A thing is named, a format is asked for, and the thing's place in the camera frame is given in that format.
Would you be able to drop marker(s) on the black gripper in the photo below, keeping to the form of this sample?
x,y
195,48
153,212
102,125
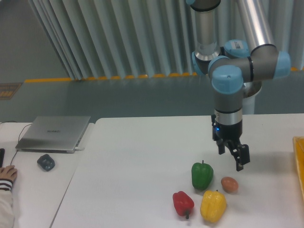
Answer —
x,y
231,135

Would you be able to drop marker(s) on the red bell pepper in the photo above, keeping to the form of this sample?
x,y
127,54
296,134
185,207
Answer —
x,y
183,204

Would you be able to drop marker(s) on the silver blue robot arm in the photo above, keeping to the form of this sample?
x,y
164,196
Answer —
x,y
228,74

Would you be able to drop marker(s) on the yellow basket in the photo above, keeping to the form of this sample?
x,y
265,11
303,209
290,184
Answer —
x,y
298,145

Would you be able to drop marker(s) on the person's hand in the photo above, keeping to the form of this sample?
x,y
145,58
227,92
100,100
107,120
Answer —
x,y
8,173

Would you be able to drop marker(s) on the brown egg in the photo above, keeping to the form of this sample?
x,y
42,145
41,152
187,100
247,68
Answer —
x,y
229,184

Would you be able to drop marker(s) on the green bell pepper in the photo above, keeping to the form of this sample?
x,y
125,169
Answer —
x,y
201,175

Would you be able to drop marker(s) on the yellow bell pepper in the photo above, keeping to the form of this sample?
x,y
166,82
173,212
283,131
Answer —
x,y
213,206

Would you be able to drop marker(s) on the silver laptop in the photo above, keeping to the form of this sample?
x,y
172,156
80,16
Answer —
x,y
57,134

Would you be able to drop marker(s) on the dark earbuds case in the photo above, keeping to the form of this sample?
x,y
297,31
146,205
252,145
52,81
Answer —
x,y
46,162

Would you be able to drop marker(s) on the black keyboard edge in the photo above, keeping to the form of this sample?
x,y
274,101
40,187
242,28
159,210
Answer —
x,y
2,153

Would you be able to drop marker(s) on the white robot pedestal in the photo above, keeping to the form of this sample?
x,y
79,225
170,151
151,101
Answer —
x,y
250,91

